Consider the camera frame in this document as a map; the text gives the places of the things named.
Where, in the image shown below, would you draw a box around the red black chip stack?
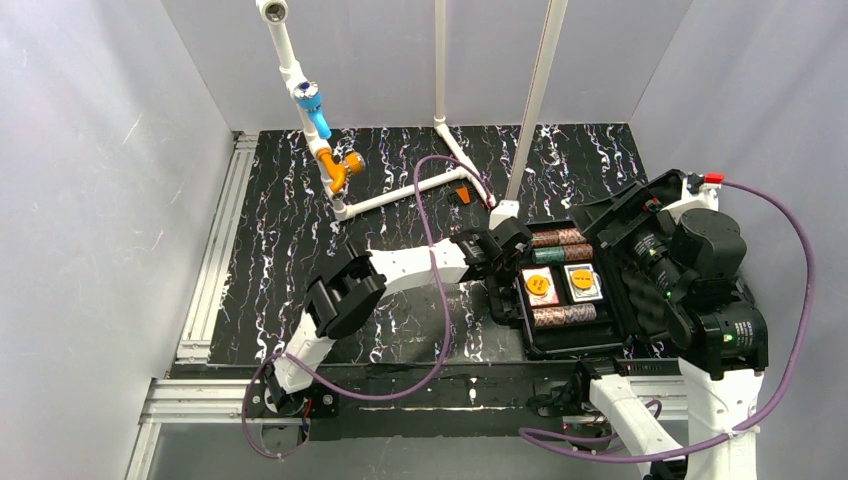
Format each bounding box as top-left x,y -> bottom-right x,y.
532,230 -> 561,248
558,228 -> 587,245
562,243 -> 594,262

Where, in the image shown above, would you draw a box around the green blue chip stack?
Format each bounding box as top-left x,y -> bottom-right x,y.
531,246 -> 567,265

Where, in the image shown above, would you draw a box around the black poker carrying case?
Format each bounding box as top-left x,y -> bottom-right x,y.
486,168 -> 757,362

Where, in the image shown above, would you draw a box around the orange white chip stack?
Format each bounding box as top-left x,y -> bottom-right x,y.
532,307 -> 569,329

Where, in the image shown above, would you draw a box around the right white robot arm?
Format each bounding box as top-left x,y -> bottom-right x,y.
569,183 -> 768,479

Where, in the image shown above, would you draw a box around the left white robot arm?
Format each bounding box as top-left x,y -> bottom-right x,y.
261,217 -> 532,407

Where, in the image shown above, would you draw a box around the yellow big blind button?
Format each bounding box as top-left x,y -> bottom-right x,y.
525,274 -> 551,297

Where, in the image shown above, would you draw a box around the yellow dealer button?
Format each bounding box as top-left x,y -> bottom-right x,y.
569,269 -> 595,291

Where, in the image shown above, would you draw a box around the small orange black clip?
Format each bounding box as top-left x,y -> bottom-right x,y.
449,187 -> 473,206

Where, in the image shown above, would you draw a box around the red card deck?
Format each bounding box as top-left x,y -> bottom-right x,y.
521,266 -> 560,307

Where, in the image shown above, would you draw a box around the white card deck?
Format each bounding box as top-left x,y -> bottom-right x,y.
563,263 -> 604,304

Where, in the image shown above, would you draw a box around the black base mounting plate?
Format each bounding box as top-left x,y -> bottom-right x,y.
241,360 -> 637,443

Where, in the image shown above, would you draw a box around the orange plastic faucet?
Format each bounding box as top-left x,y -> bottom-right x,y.
317,148 -> 366,199

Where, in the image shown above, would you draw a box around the blue plastic faucet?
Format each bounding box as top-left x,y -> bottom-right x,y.
293,81 -> 332,140

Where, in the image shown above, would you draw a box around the white pvc pipe frame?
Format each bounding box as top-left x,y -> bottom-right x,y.
254,0 -> 571,230

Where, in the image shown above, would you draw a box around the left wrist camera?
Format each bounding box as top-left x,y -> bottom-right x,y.
488,199 -> 520,230

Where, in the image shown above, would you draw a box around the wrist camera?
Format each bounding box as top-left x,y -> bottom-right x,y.
488,199 -> 520,230
663,172 -> 725,222

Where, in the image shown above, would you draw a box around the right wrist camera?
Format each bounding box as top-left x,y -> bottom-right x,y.
663,172 -> 725,222

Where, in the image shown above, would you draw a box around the aluminium frame rail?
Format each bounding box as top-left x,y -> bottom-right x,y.
125,133 -> 259,479

